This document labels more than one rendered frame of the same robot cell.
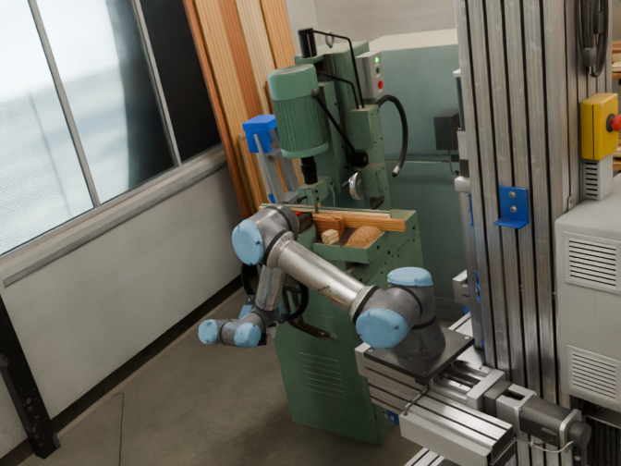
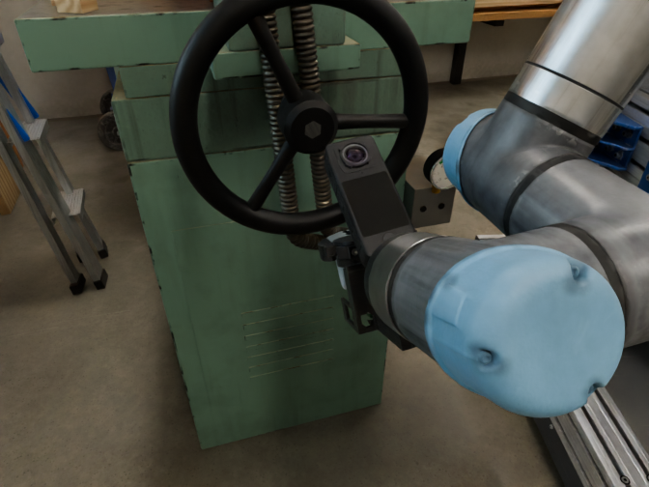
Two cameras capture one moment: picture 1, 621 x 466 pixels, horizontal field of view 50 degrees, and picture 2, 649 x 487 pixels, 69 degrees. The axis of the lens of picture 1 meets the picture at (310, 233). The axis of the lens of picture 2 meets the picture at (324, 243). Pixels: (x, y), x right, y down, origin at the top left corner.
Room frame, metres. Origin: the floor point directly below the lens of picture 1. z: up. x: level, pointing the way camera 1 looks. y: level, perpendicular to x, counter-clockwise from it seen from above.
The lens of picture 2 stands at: (1.84, 0.55, 0.99)
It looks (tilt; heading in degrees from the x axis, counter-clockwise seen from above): 35 degrees down; 307
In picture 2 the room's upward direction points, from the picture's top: straight up
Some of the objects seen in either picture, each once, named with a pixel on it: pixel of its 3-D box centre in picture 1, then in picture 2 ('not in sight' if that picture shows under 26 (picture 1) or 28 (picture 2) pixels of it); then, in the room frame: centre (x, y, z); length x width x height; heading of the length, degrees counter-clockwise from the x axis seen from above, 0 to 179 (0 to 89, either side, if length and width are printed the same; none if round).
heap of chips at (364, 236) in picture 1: (363, 233); not in sight; (2.21, -0.19, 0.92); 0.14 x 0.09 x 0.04; 143
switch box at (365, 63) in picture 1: (371, 75); not in sight; (2.60, -0.34, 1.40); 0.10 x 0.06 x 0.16; 143
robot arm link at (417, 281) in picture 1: (410, 293); not in sight; (1.59, -0.23, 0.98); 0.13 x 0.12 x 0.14; 143
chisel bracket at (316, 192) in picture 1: (316, 191); not in sight; (2.44, -0.05, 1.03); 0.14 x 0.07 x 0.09; 143
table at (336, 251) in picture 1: (306, 242); (265, 24); (2.34, 0.02, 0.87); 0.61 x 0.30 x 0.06; 53
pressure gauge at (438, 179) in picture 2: not in sight; (441, 172); (2.10, -0.12, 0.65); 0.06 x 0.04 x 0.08; 53
